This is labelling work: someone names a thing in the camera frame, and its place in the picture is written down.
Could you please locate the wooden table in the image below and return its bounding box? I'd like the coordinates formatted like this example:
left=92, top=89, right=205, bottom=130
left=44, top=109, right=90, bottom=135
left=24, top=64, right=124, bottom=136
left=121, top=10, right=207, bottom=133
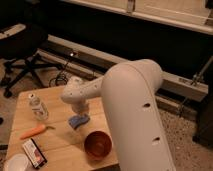
left=6, top=86, right=118, bottom=171

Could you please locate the orange carrot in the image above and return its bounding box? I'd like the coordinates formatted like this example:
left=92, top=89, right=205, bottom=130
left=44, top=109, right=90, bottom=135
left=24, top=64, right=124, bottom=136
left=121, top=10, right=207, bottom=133
left=20, top=124, right=52, bottom=140

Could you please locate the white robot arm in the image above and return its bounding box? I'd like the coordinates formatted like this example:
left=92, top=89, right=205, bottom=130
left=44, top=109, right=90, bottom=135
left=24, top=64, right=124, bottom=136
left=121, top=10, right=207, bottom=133
left=61, top=59, right=176, bottom=171

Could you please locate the white plate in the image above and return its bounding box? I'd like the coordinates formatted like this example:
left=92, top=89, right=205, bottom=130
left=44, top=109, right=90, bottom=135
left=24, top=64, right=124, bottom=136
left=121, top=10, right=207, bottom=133
left=3, top=154, right=31, bottom=171

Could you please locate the red brown bowl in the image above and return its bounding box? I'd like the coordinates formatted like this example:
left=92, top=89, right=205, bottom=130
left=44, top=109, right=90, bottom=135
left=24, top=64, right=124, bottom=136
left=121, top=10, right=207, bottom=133
left=84, top=131, right=112, bottom=161

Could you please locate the small dark box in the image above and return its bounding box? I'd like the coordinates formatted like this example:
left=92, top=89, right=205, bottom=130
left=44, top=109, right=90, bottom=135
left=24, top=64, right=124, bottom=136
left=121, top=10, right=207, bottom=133
left=22, top=138, right=47, bottom=169

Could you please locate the clear plastic bottle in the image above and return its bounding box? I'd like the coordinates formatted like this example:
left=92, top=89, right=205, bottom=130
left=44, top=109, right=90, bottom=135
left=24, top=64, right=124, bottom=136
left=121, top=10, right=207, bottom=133
left=28, top=93, right=49, bottom=121

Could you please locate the black cable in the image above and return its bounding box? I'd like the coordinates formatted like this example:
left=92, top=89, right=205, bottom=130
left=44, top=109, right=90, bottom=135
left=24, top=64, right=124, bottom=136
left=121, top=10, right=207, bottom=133
left=49, top=59, right=73, bottom=88

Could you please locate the black office chair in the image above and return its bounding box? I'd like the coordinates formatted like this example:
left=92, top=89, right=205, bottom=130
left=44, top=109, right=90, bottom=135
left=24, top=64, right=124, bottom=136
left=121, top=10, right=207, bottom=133
left=0, top=24, right=62, bottom=98

